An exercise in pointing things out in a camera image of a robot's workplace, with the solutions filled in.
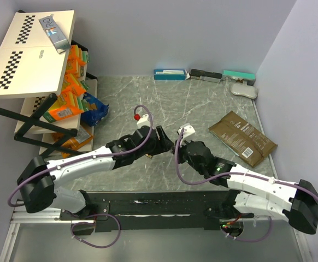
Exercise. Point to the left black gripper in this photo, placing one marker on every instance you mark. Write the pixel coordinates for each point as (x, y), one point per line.
(163, 145)

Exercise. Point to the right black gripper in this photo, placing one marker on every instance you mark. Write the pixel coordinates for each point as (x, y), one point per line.
(181, 149)

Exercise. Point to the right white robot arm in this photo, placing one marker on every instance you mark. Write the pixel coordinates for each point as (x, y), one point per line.
(257, 194)

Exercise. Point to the brown foil package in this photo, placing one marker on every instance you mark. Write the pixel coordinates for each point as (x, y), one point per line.
(246, 141)

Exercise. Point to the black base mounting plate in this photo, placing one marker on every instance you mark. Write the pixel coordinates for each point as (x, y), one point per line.
(163, 210)

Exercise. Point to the blue flat box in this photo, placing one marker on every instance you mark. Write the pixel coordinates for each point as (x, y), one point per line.
(171, 74)

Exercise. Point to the blue doritos chip bag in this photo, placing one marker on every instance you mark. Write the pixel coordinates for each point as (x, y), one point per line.
(96, 110)

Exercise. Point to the orange snack bag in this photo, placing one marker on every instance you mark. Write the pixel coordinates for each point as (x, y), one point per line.
(84, 136)

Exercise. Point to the grey white pouch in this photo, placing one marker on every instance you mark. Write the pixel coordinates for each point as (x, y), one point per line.
(244, 90)

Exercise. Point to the black flat box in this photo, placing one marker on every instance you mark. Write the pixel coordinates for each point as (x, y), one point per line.
(205, 76)

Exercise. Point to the teal flat box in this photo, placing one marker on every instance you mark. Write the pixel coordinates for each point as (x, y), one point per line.
(233, 76)

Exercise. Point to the orange green snack box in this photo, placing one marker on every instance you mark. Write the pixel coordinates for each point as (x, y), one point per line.
(66, 106)

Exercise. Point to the stacked orange snack boxes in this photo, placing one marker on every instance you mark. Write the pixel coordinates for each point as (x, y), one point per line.
(75, 73)

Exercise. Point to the silver blue carton box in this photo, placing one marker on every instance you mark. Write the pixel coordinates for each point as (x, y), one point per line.
(55, 34)

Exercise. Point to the checkerboard calibration board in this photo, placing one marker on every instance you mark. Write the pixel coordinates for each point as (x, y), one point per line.
(30, 65)

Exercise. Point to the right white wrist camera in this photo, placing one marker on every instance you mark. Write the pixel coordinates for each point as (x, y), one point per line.
(187, 133)

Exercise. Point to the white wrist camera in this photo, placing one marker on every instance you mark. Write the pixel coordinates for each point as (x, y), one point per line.
(142, 120)
(187, 133)

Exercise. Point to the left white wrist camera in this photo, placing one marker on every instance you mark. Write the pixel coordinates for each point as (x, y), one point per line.
(142, 120)

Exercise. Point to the black frame white shelf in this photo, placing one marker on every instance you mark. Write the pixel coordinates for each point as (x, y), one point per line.
(32, 128)

